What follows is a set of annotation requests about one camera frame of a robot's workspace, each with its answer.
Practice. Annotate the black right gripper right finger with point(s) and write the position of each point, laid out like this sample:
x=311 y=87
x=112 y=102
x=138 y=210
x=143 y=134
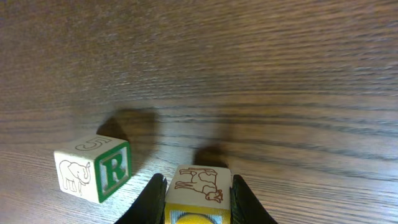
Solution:
x=245 y=206

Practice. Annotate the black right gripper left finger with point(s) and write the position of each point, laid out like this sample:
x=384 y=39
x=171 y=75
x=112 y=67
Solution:
x=149 y=207

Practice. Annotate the yellow O letter block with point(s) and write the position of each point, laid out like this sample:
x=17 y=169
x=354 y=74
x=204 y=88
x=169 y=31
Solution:
x=199 y=194

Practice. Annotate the green R letter block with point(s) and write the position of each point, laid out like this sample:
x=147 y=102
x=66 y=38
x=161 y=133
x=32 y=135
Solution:
x=93 y=167

